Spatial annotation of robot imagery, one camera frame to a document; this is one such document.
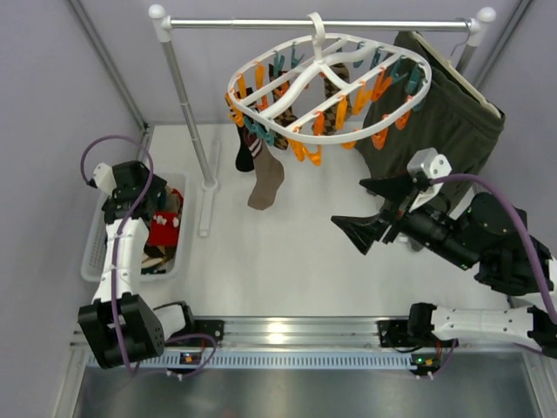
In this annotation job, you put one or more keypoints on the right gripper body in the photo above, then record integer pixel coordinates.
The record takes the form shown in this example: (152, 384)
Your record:
(395, 219)

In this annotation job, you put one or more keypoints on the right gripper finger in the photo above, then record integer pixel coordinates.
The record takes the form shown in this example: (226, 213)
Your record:
(363, 232)
(391, 189)

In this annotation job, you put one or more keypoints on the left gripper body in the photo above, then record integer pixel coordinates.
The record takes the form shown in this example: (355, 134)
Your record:
(142, 200)

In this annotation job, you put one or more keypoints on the red sock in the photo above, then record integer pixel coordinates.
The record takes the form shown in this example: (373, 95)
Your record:
(164, 229)

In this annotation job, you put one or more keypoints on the white oval clip hanger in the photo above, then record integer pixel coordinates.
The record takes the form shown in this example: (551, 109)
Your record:
(392, 88)

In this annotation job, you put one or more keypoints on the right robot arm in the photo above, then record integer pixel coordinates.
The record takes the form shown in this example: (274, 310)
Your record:
(490, 235)

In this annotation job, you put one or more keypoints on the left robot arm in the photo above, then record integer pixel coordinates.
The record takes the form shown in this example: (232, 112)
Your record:
(118, 324)

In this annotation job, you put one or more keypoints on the white hanger with metal hook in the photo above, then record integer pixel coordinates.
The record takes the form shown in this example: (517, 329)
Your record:
(476, 30)

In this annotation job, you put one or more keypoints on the white laundry basket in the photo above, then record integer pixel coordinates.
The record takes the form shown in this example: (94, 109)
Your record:
(95, 248)

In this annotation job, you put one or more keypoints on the olive green shorts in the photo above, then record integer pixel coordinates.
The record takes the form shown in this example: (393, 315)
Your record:
(455, 119)

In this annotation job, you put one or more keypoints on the brown striped sock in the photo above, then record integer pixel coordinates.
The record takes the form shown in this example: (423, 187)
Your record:
(269, 173)

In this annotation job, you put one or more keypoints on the black sock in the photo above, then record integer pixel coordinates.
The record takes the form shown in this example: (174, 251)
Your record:
(244, 159)

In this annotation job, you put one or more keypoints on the white metal clothes rack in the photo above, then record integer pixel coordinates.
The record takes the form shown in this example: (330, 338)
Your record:
(191, 109)

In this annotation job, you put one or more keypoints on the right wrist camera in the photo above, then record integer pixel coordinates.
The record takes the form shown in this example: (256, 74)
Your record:
(427, 165)

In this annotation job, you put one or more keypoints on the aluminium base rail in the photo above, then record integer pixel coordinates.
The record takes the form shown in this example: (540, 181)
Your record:
(322, 339)

